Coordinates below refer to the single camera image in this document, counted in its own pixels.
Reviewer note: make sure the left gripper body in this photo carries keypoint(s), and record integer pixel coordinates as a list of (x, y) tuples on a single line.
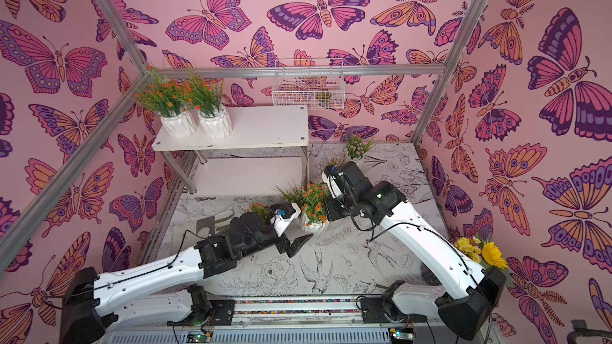
[(265, 239)]

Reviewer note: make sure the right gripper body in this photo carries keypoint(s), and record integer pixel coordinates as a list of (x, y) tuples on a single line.
[(335, 196)]

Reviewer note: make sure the orange plant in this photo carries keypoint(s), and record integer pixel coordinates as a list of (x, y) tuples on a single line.
[(314, 218), (256, 212), (205, 95), (167, 98)]

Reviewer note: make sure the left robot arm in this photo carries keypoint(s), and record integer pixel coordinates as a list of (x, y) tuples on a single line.
[(91, 303)]

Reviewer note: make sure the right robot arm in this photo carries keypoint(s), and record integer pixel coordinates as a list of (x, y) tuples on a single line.
[(468, 293)]

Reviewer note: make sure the white two-tier rack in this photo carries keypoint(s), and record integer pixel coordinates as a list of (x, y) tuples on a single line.
[(254, 128)]

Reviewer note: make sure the pink plant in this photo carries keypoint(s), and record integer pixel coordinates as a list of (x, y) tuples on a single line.
[(293, 195), (357, 147), (338, 161)]

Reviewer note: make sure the pink plant left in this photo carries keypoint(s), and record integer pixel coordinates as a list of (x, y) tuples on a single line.
[(293, 195)]

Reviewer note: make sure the pink plant far back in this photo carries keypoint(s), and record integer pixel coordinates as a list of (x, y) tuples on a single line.
[(357, 147)]

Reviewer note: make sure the yellow flower bouquet vase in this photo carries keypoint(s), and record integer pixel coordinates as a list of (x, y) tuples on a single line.
[(485, 253)]

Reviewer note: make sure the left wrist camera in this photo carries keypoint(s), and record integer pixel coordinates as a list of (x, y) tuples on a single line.
[(282, 216)]

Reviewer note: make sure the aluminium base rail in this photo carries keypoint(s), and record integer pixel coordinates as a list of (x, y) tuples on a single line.
[(324, 319)]

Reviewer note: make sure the white wire basket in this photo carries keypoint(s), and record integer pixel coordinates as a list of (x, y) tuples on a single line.
[(315, 83)]

